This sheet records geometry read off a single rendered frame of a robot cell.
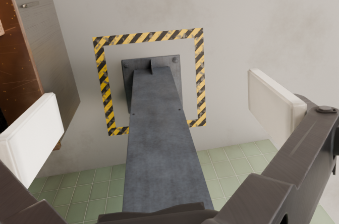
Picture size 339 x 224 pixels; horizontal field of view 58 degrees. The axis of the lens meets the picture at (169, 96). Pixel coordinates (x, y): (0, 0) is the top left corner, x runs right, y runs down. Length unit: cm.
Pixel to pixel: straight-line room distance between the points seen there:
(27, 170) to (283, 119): 13
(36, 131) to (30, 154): 2
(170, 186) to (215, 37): 110
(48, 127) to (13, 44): 97
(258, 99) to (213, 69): 156
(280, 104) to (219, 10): 155
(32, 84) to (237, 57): 109
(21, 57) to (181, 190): 72
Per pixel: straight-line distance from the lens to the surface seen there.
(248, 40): 177
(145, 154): 89
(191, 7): 167
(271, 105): 17
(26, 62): 117
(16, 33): 115
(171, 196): 74
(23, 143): 17
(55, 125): 21
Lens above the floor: 164
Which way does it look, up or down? 68 degrees down
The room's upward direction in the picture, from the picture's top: 167 degrees clockwise
